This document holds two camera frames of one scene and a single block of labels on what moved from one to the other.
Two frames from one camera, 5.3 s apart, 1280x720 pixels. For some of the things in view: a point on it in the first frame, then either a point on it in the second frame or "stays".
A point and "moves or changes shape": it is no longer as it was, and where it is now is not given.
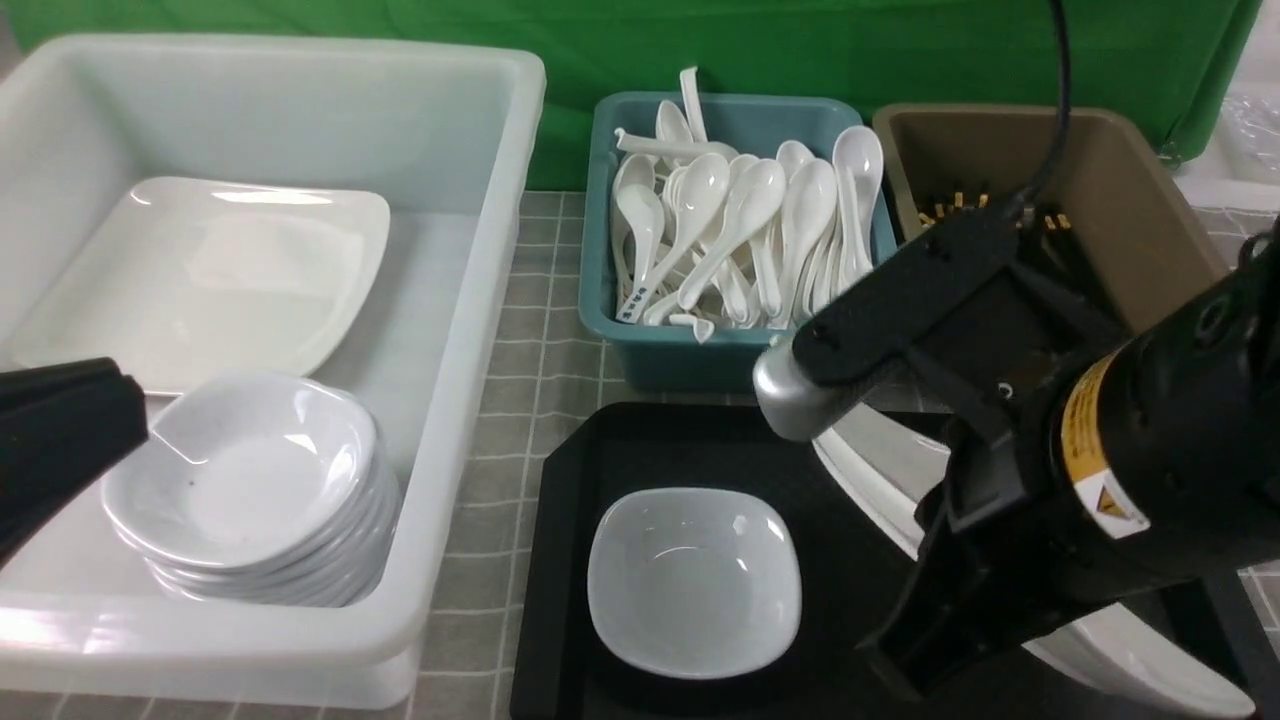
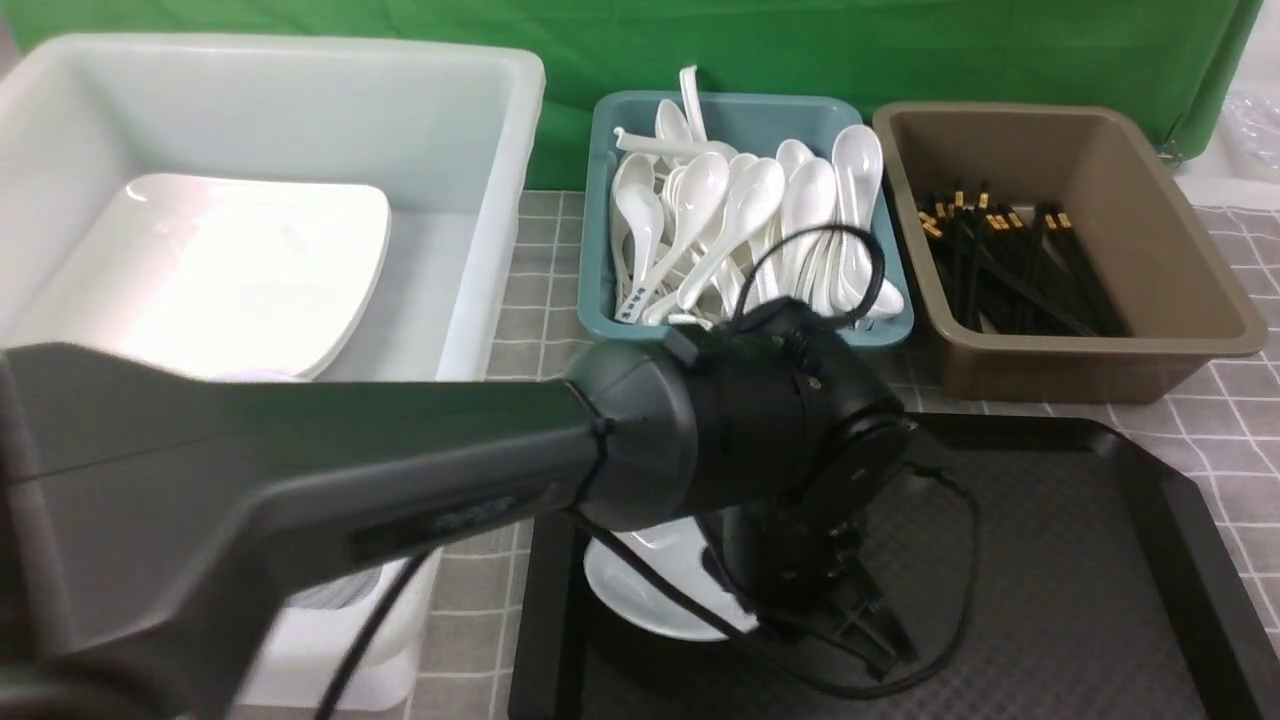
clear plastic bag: (1250, 132) stays
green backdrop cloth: (1172, 65) stays
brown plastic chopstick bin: (1135, 231) stays
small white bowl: (691, 582) moves or changes shape
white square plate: (891, 447) to (228, 278)
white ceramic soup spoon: (641, 143) stays
